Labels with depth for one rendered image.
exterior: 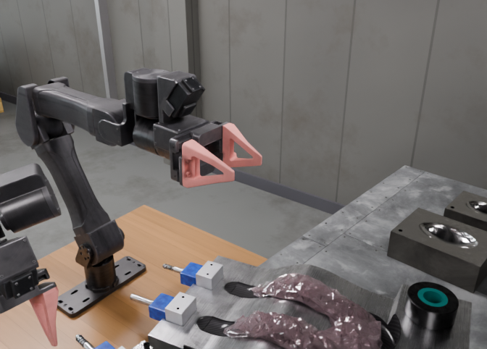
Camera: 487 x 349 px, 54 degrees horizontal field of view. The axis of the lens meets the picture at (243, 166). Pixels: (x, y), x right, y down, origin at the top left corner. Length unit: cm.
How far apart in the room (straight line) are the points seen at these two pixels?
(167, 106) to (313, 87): 208
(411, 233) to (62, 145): 78
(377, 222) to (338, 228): 11
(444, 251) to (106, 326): 72
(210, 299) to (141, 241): 34
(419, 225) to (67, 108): 82
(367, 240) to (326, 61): 156
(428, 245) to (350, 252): 18
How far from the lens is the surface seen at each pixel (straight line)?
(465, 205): 136
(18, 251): 58
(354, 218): 133
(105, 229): 100
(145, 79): 71
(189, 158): 65
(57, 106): 92
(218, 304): 94
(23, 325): 107
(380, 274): 114
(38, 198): 63
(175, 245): 120
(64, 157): 99
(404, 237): 115
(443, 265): 114
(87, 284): 109
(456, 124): 248
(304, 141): 285
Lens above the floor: 147
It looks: 25 degrees down
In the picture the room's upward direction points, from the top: straight up
